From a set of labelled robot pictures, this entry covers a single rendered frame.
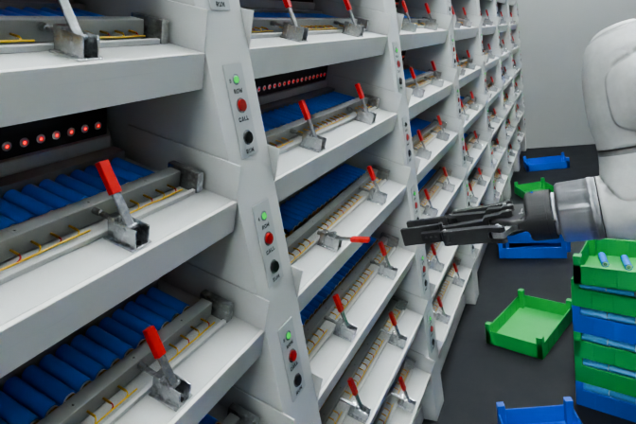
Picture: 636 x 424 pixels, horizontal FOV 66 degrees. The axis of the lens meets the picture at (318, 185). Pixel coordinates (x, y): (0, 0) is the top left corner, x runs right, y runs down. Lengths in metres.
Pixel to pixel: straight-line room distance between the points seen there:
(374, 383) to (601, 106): 0.76
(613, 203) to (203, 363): 0.57
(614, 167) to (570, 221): 0.09
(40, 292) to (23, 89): 0.17
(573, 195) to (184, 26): 0.56
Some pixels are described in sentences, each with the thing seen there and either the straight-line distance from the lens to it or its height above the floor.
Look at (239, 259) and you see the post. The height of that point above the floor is 0.84.
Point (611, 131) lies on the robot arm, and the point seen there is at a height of 0.92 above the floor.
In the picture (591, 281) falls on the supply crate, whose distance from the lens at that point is 1.48.
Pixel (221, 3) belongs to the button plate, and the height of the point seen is 1.17.
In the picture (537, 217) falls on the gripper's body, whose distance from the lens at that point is 0.78.
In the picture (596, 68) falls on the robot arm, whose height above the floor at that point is 1.01.
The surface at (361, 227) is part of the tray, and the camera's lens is 1.03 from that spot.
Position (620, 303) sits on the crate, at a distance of 1.52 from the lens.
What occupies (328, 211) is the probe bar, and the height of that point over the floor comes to 0.78.
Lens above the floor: 1.08
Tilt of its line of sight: 14 degrees down
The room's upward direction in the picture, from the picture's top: 10 degrees counter-clockwise
